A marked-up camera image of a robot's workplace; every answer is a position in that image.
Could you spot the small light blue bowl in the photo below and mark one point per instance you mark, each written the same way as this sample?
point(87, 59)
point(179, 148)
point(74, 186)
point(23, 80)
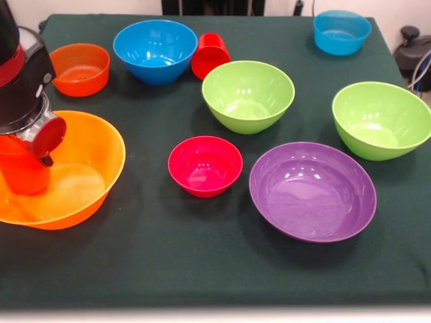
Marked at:
point(341, 43)

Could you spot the red cup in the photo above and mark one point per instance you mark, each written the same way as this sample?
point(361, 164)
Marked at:
point(210, 57)

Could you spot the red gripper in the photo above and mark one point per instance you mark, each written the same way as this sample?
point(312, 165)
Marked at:
point(48, 136)

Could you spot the orange cup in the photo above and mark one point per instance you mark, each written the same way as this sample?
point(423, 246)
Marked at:
point(23, 175)

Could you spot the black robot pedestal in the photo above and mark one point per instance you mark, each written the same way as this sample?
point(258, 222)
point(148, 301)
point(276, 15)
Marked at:
point(182, 6)

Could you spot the large yellow-orange bowl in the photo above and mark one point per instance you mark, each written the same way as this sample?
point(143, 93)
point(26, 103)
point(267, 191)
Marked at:
point(87, 144)

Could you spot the dark green table cloth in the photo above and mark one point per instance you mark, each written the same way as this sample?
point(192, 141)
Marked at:
point(215, 252)

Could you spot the purple bowl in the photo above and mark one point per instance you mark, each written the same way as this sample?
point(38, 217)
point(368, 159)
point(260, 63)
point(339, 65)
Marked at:
point(313, 191)

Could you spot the small pink-red bowl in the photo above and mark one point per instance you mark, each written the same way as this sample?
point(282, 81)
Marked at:
point(205, 165)

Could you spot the green bowl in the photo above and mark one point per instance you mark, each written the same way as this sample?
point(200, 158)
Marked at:
point(380, 111)
point(247, 91)

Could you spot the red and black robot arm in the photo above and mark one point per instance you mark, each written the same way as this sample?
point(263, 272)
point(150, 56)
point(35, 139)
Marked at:
point(20, 84)

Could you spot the small orange bowl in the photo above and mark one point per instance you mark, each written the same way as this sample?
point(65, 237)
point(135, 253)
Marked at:
point(81, 84)

